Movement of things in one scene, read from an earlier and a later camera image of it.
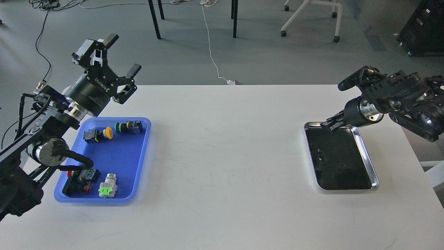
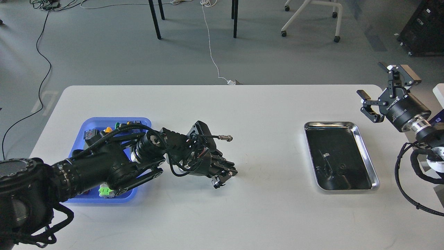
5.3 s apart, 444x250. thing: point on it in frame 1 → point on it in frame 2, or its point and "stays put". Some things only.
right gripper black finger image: [338, 124] → [399, 76]
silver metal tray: [338, 160] stays put
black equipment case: [423, 34] stays put
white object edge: [435, 174] → [438, 91]
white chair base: [336, 39] stays put
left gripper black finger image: [92, 54] → [227, 165]
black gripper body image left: [97, 86] → [203, 162]
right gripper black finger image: [339, 116] → [367, 110]
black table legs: [156, 25] stays put
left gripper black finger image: [126, 86] → [219, 179]
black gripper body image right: [358, 112] → [407, 112]
